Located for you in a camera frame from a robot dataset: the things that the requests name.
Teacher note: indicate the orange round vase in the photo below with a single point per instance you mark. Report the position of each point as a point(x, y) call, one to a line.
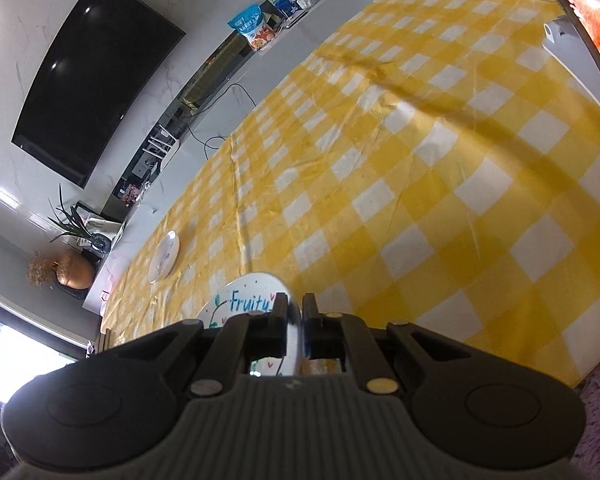
point(75, 271)

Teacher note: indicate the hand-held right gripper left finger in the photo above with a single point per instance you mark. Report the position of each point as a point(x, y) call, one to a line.
point(281, 312)

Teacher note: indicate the white television cabinet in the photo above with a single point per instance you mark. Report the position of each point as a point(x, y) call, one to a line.
point(305, 30)

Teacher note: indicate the green leafy houseplant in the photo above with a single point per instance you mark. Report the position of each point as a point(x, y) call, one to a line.
point(72, 220)

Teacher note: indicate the white router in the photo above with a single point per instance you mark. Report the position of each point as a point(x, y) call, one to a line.
point(159, 140)

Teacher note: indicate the blue snack bag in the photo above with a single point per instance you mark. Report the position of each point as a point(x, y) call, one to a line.
point(252, 25)

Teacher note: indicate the white plate with blue print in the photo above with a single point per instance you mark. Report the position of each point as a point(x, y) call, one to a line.
point(245, 295)

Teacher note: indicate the yellow checked tablecloth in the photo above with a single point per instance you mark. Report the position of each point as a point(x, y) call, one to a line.
point(405, 160)

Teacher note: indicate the computer monitor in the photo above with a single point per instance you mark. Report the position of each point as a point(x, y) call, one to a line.
point(585, 0)

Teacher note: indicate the black wall television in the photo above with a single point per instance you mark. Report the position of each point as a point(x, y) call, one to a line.
point(90, 85)

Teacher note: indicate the plain white plate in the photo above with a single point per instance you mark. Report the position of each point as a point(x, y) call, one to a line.
point(164, 257)

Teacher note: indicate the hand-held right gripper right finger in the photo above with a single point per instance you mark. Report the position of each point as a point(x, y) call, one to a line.
point(308, 312)

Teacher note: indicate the black picture frame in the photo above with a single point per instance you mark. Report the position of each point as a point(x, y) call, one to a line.
point(100, 212)

